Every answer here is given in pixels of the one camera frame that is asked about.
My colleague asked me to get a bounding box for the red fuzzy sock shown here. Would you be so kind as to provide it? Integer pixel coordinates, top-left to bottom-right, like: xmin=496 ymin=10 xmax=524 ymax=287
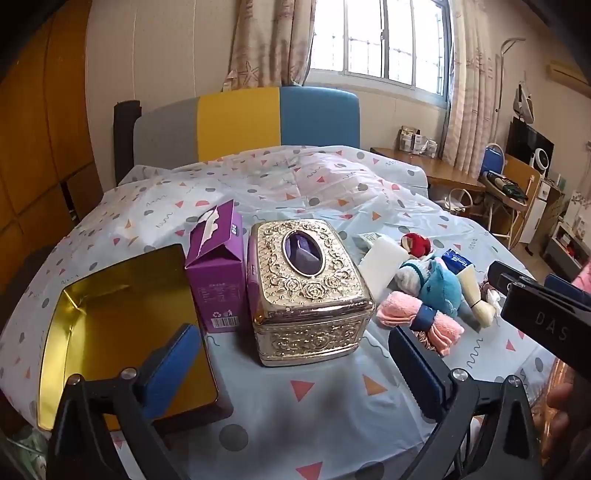
xmin=400 ymin=233 xmax=432 ymax=258

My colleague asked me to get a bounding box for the pink fluffy towel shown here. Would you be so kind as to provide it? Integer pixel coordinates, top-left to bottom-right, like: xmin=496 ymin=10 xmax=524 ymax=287
xmin=376 ymin=291 xmax=465 ymax=357

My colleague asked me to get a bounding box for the barred window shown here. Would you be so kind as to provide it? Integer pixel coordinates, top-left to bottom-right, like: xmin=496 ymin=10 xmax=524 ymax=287
xmin=307 ymin=0 xmax=455 ymax=104

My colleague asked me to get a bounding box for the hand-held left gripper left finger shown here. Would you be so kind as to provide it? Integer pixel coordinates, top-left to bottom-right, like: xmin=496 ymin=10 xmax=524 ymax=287
xmin=46 ymin=323 xmax=204 ymax=480

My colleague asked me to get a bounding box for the black television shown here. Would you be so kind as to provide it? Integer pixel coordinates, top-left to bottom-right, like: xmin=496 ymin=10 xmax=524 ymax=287
xmin=505 ymin=117 xmax=555 ymax=178

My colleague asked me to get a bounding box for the grey yellow blue sofa back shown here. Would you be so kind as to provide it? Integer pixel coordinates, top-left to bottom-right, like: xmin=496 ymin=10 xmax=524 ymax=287
xmin=131 ymin=86 xmax=361 ymax=169

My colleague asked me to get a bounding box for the white foam block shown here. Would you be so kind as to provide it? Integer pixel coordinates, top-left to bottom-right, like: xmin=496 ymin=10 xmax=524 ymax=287
xmin=359 ymin=234 xmax=409 ymax=298

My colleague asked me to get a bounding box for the white tote bag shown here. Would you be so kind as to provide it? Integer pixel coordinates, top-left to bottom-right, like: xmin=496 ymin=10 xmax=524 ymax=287
xmin=445 ymin=188 xmax=475 ymax=216

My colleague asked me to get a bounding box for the wooden desk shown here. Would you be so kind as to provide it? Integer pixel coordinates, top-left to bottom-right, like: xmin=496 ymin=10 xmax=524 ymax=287
xmin=370 ymin=147 xmax=485 ymax=199

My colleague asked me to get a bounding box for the blue tissue packet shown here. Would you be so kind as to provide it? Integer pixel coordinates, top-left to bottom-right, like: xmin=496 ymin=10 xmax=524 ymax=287
xmin=440 ymin=249 xmax=475 ymax=274

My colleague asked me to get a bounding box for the white waffle towel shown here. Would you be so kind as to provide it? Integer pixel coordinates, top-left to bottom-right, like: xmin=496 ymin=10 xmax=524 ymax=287
xmin=456 ymin=267 xmax=500 ymax=329

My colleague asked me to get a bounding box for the starfish print curtain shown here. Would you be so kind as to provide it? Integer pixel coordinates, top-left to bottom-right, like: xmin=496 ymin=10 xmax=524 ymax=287
xmin=223 ymin=0 xmax=317 ymax=92

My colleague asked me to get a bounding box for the grey low cabinet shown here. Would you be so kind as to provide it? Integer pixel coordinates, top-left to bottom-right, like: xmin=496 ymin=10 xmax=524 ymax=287
xmin=542 ymin=222 xmax=591 ymax=282

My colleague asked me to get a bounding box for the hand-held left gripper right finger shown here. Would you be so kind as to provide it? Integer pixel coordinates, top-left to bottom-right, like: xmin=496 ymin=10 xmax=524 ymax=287
xmin=388 ymin=325 xmax=543 ymax=480

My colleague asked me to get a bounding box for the gold tin tray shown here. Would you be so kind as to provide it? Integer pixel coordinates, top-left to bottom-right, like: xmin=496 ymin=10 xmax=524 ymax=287
xmin=37 ymin=244 xmax=220 ymax=432

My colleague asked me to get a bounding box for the white round fan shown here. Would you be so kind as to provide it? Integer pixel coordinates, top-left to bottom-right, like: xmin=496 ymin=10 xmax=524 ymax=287
xmin=529 ymin=147 xmax=553 ymax=179

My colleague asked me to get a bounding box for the blue plush toy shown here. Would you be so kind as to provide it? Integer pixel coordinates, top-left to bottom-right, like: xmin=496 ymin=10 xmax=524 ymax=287
xmin=411 ymin=257 xmax=463 ymax=319

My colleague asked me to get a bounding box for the patterned plastic tablecloth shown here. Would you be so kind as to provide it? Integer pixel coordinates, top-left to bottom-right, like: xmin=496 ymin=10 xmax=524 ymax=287
xmin=0 ymin=144 xmax=568 ymax=480

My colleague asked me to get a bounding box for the wooden wardrobe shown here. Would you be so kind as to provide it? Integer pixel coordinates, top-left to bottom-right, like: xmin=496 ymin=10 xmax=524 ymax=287
xmin=0 ymin=0 xmax=105 ymax=296

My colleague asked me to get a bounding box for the purple tissue box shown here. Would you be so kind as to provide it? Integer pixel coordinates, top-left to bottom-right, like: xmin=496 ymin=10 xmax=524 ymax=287
xmin=185 ymin=199 xmax=247 ymax=334

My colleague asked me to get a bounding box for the black rolled mat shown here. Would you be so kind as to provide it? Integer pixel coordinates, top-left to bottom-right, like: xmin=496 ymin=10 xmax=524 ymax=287
xmin=114 ymin=100 xmax=141 ymax=185

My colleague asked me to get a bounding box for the beige patterned curtain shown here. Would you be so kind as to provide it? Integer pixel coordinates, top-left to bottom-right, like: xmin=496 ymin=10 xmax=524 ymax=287
xmin=441 ymin=0 xmax=502 ymax=174

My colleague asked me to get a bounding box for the person's right hand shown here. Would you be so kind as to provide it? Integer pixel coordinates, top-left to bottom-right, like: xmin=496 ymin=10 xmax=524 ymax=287
xmin=546 ymin=383 xmax=575 ymax=445

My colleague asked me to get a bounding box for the wire basket of packets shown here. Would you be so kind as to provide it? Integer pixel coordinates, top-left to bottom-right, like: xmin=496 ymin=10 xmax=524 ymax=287
xmin=398 ymin=126 xmax=439 ymax=158

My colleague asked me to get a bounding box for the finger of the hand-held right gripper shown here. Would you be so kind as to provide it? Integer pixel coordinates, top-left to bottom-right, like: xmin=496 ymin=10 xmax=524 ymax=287
xmin=544 ymin=274 xmax=585 ymax=304
xmin=488 ymin=261 xmax=536 ymax=291

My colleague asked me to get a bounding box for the black umbrella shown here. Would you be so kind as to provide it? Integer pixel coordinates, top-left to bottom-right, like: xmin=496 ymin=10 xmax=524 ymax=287
xmin=480 ymin=170 xmax=529 ymax=201

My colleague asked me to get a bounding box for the white air conditioner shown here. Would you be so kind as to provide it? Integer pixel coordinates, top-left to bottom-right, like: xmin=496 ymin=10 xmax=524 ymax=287
xmin=547 ymin=60 xmax=588 ymax=85

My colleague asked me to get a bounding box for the glass side table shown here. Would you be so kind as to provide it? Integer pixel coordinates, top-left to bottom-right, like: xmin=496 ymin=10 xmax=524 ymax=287
xmin=0 ymin=422 xmax=51 ymax=480

